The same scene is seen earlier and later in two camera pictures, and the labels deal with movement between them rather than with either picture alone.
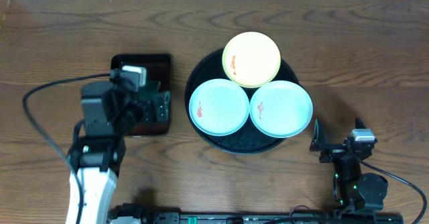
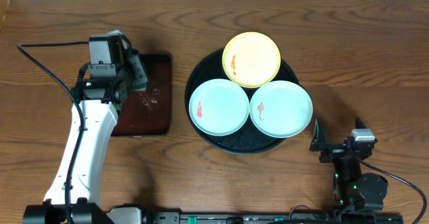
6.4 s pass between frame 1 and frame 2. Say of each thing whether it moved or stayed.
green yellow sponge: moved
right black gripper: stayed
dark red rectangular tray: stayed
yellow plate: stayed
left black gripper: moved
